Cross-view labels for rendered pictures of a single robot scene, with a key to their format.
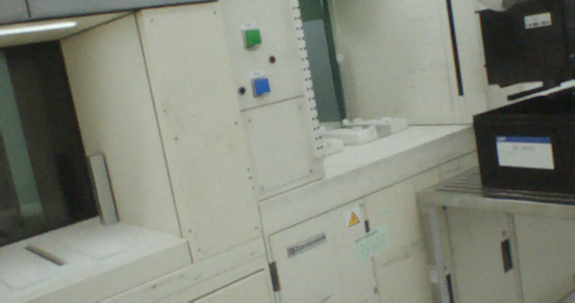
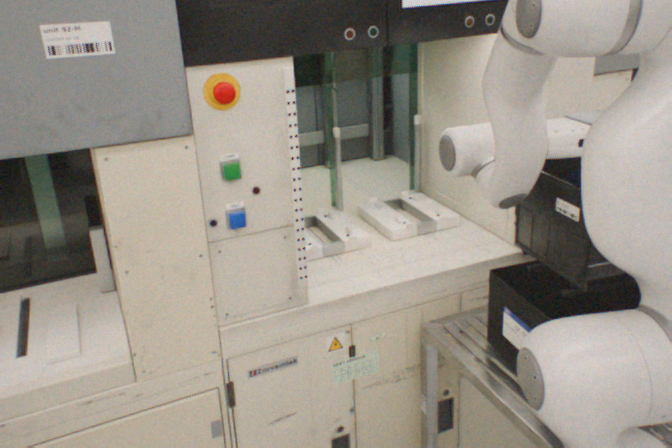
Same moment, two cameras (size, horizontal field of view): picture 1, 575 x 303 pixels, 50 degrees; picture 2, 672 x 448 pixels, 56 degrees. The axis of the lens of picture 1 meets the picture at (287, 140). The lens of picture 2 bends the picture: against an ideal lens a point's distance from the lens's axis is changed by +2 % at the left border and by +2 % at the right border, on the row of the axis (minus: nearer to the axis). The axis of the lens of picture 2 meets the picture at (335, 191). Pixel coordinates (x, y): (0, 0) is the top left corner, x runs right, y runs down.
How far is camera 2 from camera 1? 0.64 m
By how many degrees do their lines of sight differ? 19
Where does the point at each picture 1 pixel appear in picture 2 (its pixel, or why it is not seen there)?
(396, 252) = (385, 376)
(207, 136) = (164, 269)
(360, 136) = (394, 233)
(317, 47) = not seen: hidden behind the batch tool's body
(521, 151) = (521, 336)
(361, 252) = (340, 375)
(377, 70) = not seen: hidden behind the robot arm
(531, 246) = not seen: hidden behind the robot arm
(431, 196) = (430, 335)
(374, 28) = (453, 103)
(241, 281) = (189, 398)
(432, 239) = (426, 373)
